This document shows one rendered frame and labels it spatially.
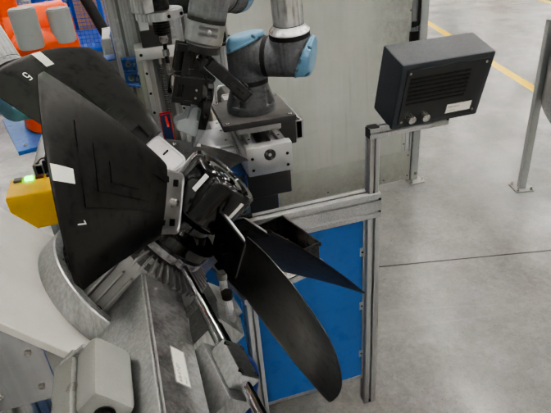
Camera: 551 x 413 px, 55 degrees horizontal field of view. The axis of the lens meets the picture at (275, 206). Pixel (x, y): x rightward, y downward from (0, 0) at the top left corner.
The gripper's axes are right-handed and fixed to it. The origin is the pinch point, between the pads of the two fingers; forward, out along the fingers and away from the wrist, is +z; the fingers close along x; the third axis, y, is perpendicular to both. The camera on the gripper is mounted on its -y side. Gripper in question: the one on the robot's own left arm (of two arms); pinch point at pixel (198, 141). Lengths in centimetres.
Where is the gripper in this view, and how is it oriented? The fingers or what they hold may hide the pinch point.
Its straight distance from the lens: 114.6
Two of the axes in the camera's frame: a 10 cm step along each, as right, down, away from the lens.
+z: -2.1, 8.9, 4.1
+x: 2.9, 4.5, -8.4
